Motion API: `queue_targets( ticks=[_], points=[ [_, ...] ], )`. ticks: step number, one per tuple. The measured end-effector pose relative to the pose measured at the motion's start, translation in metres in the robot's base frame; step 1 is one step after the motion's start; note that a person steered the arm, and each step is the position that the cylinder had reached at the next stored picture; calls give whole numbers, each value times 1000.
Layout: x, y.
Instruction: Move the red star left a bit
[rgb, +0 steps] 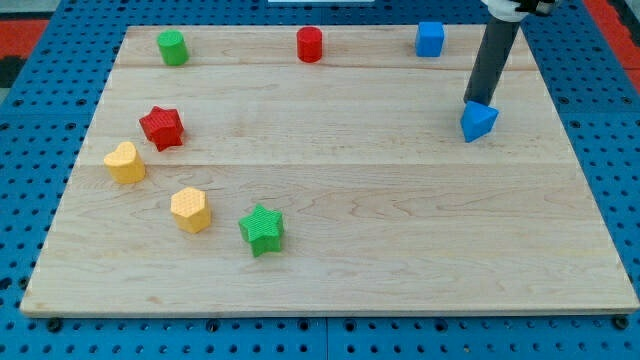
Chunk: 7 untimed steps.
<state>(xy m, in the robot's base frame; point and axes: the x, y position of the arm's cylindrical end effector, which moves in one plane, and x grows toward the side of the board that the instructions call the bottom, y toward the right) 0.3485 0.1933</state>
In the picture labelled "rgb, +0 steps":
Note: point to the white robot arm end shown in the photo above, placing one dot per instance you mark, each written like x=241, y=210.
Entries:
x=516, y=10

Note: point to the green star block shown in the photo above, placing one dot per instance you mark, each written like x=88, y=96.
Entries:
x=262, y=230

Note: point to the red star block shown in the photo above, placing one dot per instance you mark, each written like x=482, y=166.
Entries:
x=163, y=128

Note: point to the light wooden board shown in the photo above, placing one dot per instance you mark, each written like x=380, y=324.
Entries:
x=387, y=210

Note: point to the yellow hexagon block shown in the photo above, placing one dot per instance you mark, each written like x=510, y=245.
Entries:
x=191, y=210

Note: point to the red cylinder block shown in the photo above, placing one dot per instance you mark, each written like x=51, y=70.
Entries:
x=309, y=40

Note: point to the blue triangle block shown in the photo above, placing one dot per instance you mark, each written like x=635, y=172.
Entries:
x=477, y=120

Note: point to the blue cube block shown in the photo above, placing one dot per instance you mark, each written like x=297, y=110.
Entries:
x=429, y=39

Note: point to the green cylinder block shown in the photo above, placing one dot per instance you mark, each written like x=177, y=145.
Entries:
x=172, y=47

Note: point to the yellow heart block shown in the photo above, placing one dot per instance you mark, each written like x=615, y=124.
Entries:
x=124, y=164

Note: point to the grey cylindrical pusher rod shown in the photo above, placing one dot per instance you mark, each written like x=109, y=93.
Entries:
x=493, y=52

